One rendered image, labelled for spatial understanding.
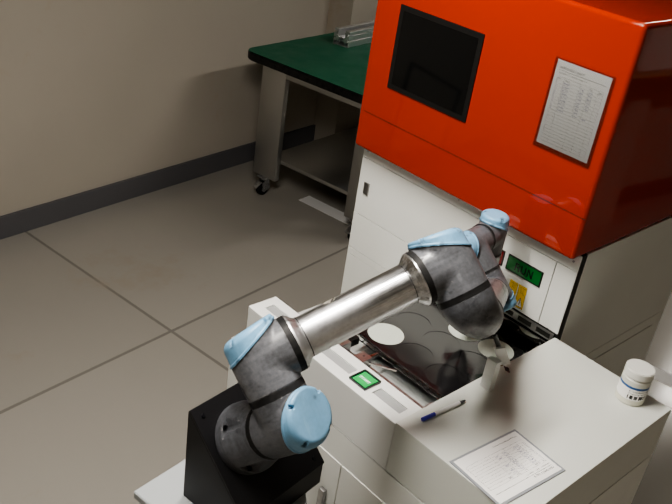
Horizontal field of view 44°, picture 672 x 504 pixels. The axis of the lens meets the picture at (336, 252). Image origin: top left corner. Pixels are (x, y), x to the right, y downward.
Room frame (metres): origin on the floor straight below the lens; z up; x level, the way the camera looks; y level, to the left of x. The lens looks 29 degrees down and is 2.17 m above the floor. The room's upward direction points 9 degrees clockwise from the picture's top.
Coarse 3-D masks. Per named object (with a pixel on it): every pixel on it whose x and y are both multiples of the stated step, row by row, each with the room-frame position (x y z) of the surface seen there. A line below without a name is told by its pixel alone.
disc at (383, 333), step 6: (378, 324) 1.93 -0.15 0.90; (384, 324) 1.93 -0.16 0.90; (372, 330) 1.89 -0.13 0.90; (378, 330) 1.90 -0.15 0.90; (384, 330) 1.90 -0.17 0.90; (390, 330) 1.91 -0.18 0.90; (396, 330) 1.91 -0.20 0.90; (372, 336) 1.86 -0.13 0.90; (378, 336) 1.87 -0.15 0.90; (384, 336) 1.87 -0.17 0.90; (390, 336) 1.88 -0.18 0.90; (396, 336) 1.88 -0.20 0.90; (402, 336) 1.89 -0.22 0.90; (378, 342) 1.84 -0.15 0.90; (384, 342) 1.84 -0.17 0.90; (390, 342) 1.85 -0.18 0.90; (396, 342) 1.85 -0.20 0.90
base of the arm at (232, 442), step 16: (224, 416) 1.29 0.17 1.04; (240, 416) 1.27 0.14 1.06; (224, 432) 1.26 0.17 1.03; (240, 432) 1.24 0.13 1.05; (224, 448) 1.24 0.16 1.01; (240, 448) 1.23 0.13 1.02; (256, 448) 1.21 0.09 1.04; (240, 464) 1.23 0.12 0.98; (256, 464) 1.24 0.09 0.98; (272, 464) 1.26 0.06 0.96
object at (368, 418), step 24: (264, 312) 1.81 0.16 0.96; (288, 312) 1.83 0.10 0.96; (312, 360) 1.65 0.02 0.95; (336, 360) 1.65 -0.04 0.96; (312, 384) 1.64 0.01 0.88; (336, 384) 1.58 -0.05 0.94; (384, 384) 1.58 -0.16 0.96; (336, 408) 1.57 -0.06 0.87; (360, 408) 1.52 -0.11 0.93; (384, 408) 1.50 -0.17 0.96; (408, 408) 1.51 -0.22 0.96; (360, 432) 1.51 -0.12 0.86; (384, 432) 1.47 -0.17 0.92; (384, 456) 1.45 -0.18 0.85
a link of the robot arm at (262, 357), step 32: (416, 256) 1.44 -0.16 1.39; (448, 256) 1.44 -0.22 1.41; (352, 288) 1.41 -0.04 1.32; (384, 288) 1.39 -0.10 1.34; (416, 288) 1.40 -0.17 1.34; (448, 288) 1.41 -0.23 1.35; (480, 288) 1.42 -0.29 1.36; (288, 320) 1.32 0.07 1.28; (320, 320) 1.33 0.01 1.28; (352, 320) 1.34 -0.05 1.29; (224, 352) 1.28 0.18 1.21; (256, 352) 1.26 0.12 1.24; (288, 352) 1.27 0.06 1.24; (320, 352) 1.32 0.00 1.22; (256, 384) 1.23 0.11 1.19; (288, 384) 1.24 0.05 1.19
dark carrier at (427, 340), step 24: (408, 312) 2.01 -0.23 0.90; (432, 312) 2.03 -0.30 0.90; (408, 336) 1.89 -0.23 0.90; (432, 336) 1.91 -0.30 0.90; (408, 360) 1.78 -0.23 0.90; (432, 360) 1.80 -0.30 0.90; (456, 360) 1.81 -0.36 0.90; (480, 360) 1.83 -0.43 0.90; (432, 384) 1.69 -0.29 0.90; (456, 384) 1.71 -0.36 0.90
